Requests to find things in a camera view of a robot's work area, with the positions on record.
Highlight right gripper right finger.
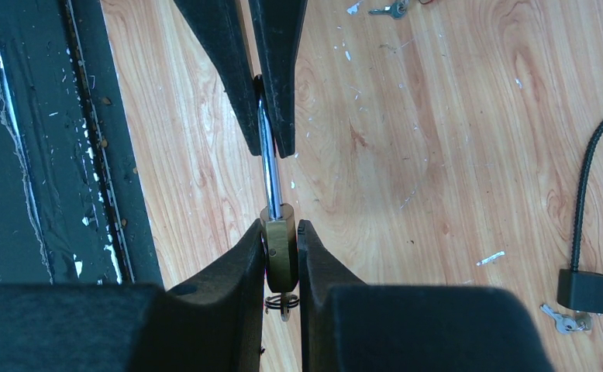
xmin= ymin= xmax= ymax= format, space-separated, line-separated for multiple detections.
xmin=298 ymin=220 xmax=553 ymax=371

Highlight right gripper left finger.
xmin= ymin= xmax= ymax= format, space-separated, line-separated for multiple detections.
xmin=0 ymin=222 xmax=265 ymax=371

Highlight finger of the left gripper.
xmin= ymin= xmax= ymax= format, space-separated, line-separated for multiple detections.
xmin=174 ymin=0 xmax=260 ymax=156
xmin=249 ymin=0 xmax=308 ymax=158

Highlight brass padlock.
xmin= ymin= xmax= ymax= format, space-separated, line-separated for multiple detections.
xmin=253 ymin=75 xmax=298 ymax=293

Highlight brass padlock keys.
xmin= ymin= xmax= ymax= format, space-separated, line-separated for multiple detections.
xmin=264 ymin=292 xmax=299 ymax=322

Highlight red lock keys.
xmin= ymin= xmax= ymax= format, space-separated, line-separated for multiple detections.
xmin=368 ymin=0 xmax=410 ymax=19

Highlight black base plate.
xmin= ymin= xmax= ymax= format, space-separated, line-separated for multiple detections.
xmin=0 ymin=1 xmax=163 ymax=285

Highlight black cable lock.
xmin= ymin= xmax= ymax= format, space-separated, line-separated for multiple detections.
xmin=556 ymin=95 xmax=603 ymax=315

